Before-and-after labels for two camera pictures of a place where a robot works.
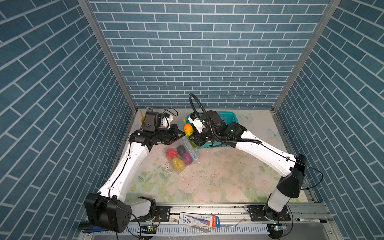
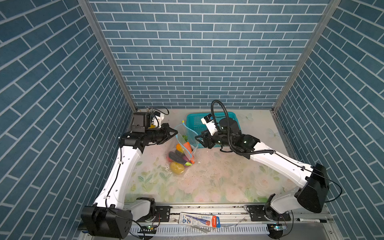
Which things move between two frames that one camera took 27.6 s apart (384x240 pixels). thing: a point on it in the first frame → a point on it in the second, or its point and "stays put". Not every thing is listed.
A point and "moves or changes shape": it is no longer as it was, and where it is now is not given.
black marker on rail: [313, 220] stays put
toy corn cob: [188, 130] → [179, 147]
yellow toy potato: [177, 163] moves or changes shape
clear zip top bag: [180, 156] stays put
